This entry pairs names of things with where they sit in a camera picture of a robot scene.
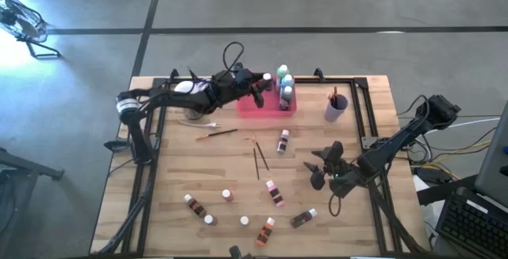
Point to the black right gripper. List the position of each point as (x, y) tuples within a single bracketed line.
[(343, 177)]

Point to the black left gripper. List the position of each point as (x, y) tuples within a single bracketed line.
[(236, 84)]

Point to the blue paint bottle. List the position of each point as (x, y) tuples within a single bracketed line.
[(287, 80)]

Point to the green paint bottle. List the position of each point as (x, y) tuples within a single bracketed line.
[(283, 69)]

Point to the purple paint bottle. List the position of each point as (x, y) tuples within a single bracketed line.
[(283, 144)]

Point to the lavender cup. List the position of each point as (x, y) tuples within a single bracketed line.
[(335, 114)]

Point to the short silver-ferrule paintbrush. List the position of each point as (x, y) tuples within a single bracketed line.
[(330, 98)]

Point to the orange-bristle paintbrush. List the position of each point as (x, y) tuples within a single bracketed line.
[(335, 92)]

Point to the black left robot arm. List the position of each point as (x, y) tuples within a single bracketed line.
[(170, 96)]

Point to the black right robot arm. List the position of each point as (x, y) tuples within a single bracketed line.
[(397, 140)]

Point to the pink paint bottle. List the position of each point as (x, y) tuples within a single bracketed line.
[(275, 194)]

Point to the dark brown paint bottle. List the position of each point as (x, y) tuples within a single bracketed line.
[(301, 219)]

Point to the orange paint bottle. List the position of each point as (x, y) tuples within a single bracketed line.
[(264, 233)]

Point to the yellow paint bottle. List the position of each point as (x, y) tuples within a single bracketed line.
[(244, 221)]

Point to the red paint bottle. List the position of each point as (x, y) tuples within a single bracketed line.
[(227, 194)]

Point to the magenta paint bottle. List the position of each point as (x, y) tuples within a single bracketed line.
[(209, 219)]

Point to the pink plastic bin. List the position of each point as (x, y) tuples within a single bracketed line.
[(274, 110)]

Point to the black paintbrush gold ferrule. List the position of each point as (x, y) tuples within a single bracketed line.
[(263, 157), (256, 163)]

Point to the grey laptop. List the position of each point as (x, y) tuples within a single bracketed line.
[(472, 223)]

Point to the black floor fan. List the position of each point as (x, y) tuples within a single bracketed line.
[(24, 22)]

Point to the dark grey workbench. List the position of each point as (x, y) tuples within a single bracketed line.
[(16, 211)]

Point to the silver corner bracket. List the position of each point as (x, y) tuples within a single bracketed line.
[(367, 143)]

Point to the black table-level camera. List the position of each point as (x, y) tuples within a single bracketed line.
[(235, 252)]

